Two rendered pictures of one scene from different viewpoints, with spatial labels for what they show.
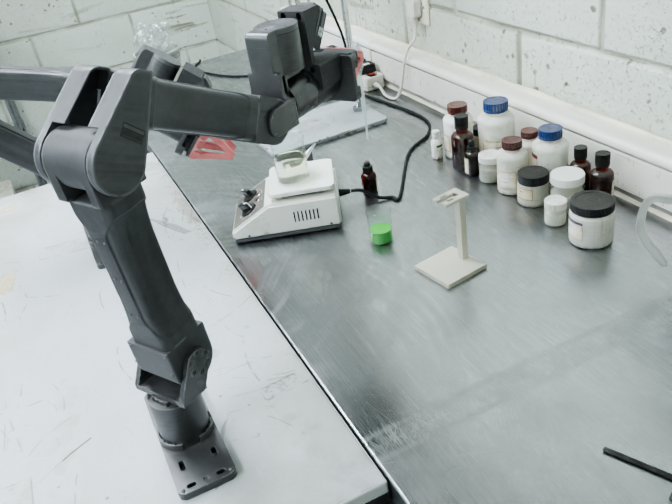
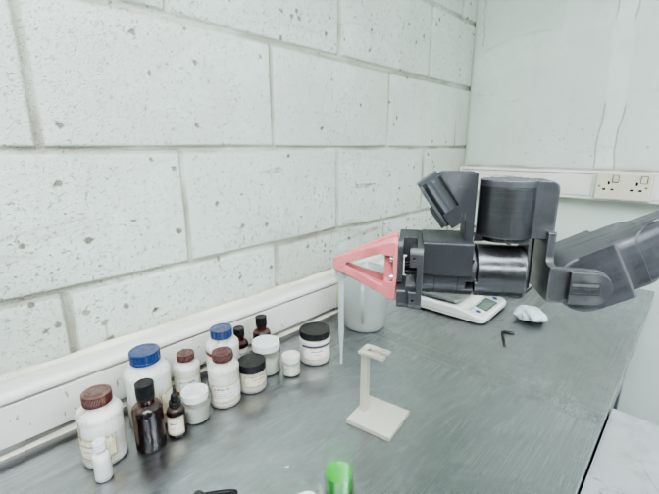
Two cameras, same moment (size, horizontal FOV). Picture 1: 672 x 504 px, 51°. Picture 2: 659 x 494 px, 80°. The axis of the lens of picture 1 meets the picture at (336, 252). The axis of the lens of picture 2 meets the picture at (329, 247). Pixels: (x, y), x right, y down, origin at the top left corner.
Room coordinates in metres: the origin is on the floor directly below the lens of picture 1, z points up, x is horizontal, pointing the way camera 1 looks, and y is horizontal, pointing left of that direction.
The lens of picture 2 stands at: (1.26, 0.31, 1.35)
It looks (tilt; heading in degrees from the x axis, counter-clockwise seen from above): 14 degrees down; 244
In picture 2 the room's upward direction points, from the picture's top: straight up
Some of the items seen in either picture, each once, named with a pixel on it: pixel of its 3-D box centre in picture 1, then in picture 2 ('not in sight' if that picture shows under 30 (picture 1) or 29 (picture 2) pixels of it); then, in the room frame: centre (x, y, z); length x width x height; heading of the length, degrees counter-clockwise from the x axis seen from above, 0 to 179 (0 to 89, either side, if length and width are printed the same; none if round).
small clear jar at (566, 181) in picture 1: (567, 190); (266, 355); (1.05, -0.41, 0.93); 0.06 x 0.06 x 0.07
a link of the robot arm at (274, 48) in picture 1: (267, 76); (536, 235); (0.89, 0.05, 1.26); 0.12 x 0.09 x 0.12; 142
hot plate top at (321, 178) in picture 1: (300, 177); not in sight; (1.18, 0.04, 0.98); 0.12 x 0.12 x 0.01; 88
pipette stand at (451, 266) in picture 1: (447, 234); (379, 385); (0.93, -0.17, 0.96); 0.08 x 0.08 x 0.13; 29
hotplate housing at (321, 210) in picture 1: (291, 200); not in sight; (1.18, 0.07, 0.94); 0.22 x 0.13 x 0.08; 88
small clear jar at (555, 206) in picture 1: (555, 211); (290, 364); (1.01, -0.37, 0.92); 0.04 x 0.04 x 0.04
